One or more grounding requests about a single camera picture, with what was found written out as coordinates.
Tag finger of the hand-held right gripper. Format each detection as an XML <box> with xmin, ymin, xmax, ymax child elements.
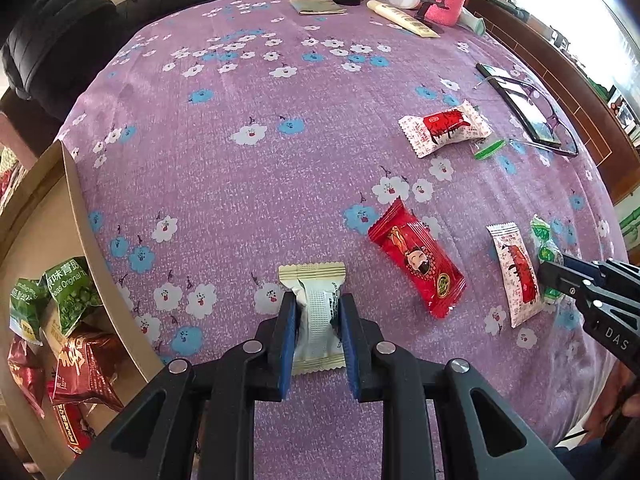
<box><xmin>538</xmin><ymin>259</ymin><xmax>594</xmax><ymax>307</ymax></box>
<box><xmin>561</xmin><ymin>253</ymin><xmax>640</xmax><ymax>289</ymax></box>

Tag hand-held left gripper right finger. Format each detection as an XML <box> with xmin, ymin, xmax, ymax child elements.
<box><xmin>336</xmin><ymin>291</ymin><xmax>573</xmax><ymax>480</ymax></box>

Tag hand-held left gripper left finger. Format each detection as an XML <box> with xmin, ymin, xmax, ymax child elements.
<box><xmin>60</xmin><ymin>291</ymin><xmax>301</xmax><ymax>480</ymax></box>

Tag green white candy packet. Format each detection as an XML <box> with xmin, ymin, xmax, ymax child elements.
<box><xmin>530</xmin><ymin>214</ymin><xmax>566</xmax><ymax>306</ymax></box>

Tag narrow white red snack packet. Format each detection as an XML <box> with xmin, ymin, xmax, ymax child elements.
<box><xmin>486</xmin><ymin>223</ymin><xmax>545</xmax><ymax>329</ymax></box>

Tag cream white snack packet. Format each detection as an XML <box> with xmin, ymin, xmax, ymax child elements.
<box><xmin>278</xmin><ymin>262</ymin><xmax>347</xmax><ymax>376</ymax></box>

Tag pile of mixed snack packets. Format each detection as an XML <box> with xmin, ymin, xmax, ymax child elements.
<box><xmin>7</xmin><ymin>255</ymin><xmax>126</xmax><ymax>456</ymax></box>

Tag green pea snack packet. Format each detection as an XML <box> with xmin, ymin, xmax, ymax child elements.
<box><xmin>9</xmin><ymin>279</ymin><xmax>51</xmax><ymax>347</ymax></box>

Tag brown cardboard box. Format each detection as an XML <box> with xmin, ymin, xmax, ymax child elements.
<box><xmin>0</xmin><ymin>140</ymin><xmax>173</xmax><ymax>480</ymax></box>

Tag person's right hand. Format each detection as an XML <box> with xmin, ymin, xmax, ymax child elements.
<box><xmin>586</xmin><ymin>361</ymin><xmax>627</xmax><ymax>437</ymax></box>

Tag red cartoon snack packet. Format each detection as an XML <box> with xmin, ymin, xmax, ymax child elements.
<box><xmin>367</xmin><ymin>199</ymin><xmax>468</xmax><ymax>320</ymax></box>

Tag thin framed eyeglasses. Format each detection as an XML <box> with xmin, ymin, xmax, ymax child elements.
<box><xmin>472</xmin><ymin>72</ymin><xmax>581</xmax><ymax>158</ymax></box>

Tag small green striped candy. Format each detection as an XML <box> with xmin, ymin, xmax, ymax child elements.
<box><xmin>472</xmin><ymin>137</ymin><xmax>506</xmax><ymax>161</ymax></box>

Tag purple floral bedsheet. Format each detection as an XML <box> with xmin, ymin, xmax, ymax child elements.
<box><xmin>52</xmin><ymin>0</ymin><xmax>628</xmax><ymax>480</ymax></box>

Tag black smartphone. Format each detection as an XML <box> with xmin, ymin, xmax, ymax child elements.
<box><xmin>475</xmin><ymin>62</ymin><xmax>563</xmax><ymax>148</ymax></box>

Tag wide white red snack packet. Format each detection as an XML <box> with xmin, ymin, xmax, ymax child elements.
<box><xmin>398</xmin><ymin>100</ymin><xmax>493</xmax><ymax>159</ymax></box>

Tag wooden framed window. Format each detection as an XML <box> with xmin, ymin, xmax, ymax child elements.
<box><xmin>470</xmin><ymin>0</ymin><xmax>640</xmax><ymax>126</ymax></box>

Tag pale green bottle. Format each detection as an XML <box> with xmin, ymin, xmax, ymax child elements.
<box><xmin>460</xmin><ymin>7</ymin><xmax>487</xmax><ymax>37</ymax></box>

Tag cream cosmetic tube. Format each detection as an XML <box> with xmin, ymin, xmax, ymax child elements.
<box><xmin>366</xmin><ymin>0</ymin><xmax>441</xmax><ymax>39</ymax></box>

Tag red floral blanket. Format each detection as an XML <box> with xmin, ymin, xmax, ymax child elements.
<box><xmin>0</xmin><ymin>145</ymin><xmax>26</xmax><ymax>211</ymax></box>

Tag green paper booklet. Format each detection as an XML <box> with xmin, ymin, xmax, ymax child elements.
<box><xmin>290</xmin><ymin>0</ymin><xmax>347</xmax><ymax>16</ymax></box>

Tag black padded sofa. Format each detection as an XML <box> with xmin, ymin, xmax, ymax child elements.
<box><xmin>0</xmin><ymin>0</ymin><xmax>406</xmax><ymax>121</ymax></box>

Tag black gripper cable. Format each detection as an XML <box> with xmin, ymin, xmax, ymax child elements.
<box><xmin>560</xmin><ymin>427</ymin><xmax>592</xmax><ymax>448</ymax></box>

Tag wooden bed frame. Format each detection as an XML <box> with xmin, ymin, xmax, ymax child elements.
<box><xmin>465</xmin><ymin>0</ymin><xmax>640</xmax><ymax>243</ymax></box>

